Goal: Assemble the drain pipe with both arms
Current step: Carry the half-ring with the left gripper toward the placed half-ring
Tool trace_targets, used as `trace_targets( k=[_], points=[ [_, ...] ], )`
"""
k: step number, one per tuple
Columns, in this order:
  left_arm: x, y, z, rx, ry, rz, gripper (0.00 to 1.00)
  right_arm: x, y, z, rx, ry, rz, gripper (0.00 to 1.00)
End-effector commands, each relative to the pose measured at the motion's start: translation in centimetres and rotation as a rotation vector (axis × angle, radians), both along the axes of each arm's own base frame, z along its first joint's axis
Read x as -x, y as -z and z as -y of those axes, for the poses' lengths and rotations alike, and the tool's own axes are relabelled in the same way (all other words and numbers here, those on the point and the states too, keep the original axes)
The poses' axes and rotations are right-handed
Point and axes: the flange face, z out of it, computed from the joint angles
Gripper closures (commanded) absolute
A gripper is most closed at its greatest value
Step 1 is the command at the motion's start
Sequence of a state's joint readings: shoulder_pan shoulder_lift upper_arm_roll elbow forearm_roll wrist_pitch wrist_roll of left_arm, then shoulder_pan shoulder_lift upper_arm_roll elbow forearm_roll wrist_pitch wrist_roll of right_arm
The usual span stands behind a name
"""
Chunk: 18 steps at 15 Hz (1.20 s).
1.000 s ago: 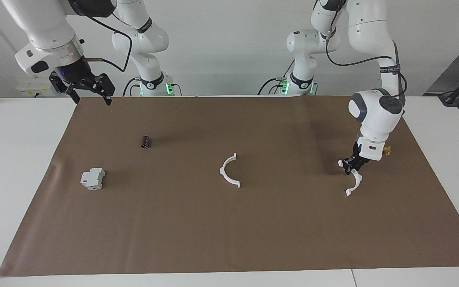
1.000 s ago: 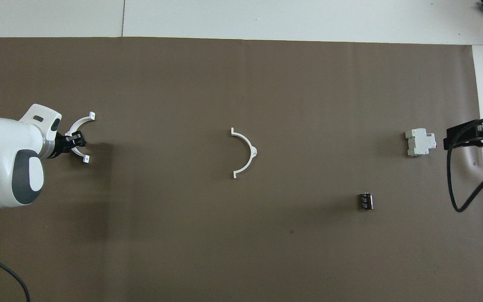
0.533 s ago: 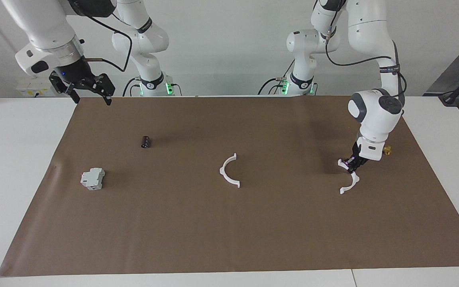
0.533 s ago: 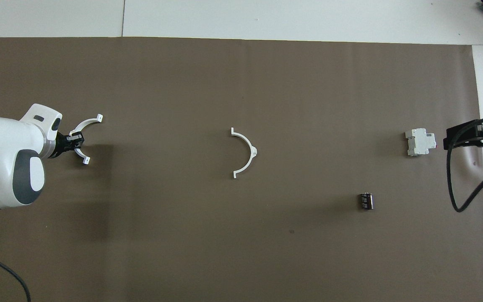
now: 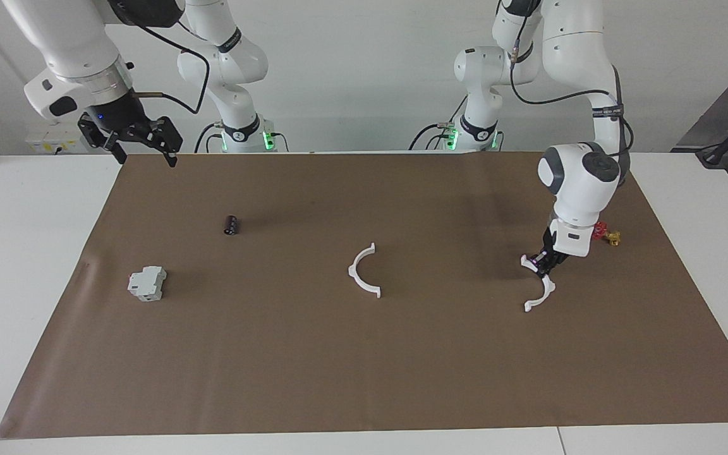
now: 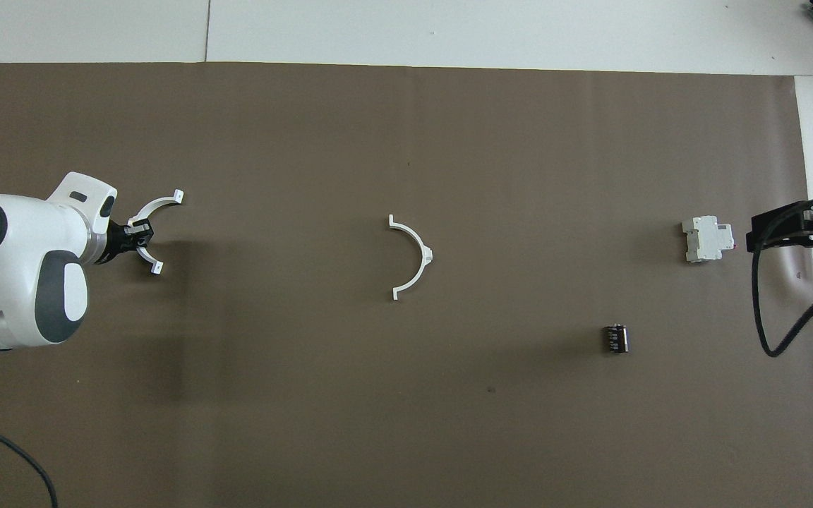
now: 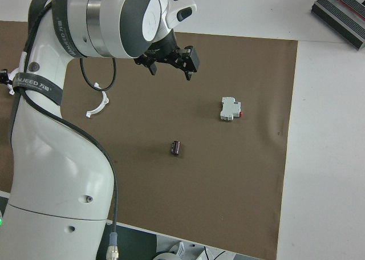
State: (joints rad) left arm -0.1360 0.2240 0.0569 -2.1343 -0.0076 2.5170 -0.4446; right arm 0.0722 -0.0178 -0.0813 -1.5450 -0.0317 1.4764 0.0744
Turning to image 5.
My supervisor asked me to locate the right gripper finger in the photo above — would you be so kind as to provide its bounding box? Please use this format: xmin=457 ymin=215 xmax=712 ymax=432
xmin=78 ymin=121 xmax=126 ymax=165
xmin=143 ymin=117 xmax=183 ymax=168

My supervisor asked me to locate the white half ring pipe clamp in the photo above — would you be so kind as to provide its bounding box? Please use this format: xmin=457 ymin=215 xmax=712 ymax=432
xmin=348 ymin=243 xmax=382 ymax=299
xmin=521 ymin=255 xmax=556 ymax=313

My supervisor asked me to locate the grey circuit breaker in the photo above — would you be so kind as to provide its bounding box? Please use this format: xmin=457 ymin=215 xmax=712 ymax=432
xmin=127 ymin=266 xmax=167 ymax=302

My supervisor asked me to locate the brown paper mat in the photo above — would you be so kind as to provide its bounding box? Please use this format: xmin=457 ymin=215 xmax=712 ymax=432
xmin=0 ymin=150 xmax=728 ymax=440

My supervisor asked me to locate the black base power cable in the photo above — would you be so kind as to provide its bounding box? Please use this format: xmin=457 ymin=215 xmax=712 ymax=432
xmin=409 ymin=123 xmax=450 ymax=151
xmin=195 ymin=123 xmax=222 ymax=154

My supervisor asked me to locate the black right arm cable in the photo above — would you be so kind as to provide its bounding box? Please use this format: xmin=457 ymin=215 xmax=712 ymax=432
xmin=130 ymin=19 xmax=211 ymax=116

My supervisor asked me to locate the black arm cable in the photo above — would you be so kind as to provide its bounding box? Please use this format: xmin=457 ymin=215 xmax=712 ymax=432
xmin=130 ymin=19 xmax=211 ymax=116
xmin=508 ymin=0 xmax=635 ymax=159

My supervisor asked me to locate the white wall socket box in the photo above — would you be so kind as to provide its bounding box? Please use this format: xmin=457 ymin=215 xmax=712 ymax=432
xmin=26 ymin=122 xmax=90 ymax=154

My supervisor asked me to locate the red handled brass valve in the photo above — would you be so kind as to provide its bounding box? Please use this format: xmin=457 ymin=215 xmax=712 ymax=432
xmin=591 ymin=221 xmax=622 ymax=247

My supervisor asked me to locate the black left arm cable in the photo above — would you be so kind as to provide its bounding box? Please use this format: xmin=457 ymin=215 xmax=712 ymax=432
xmin=508 ymin=0 xmax=635 ymax=159

